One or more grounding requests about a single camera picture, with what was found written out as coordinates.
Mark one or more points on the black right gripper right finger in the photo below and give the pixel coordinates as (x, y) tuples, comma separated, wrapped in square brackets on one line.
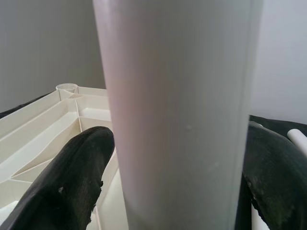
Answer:
[(283, 182)]

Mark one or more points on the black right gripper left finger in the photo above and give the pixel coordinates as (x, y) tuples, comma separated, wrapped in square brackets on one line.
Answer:
[(62, 177)]

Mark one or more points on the white plastic table leg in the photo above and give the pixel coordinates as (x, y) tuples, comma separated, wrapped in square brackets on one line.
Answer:
[(298, 139), (180, 119)]

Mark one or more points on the white plastic table top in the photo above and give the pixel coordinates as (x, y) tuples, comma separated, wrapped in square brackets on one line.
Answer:
[(48, 124)]

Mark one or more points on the black cloth cover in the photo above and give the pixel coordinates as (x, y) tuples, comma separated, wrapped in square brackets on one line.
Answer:
[(278, 123)]

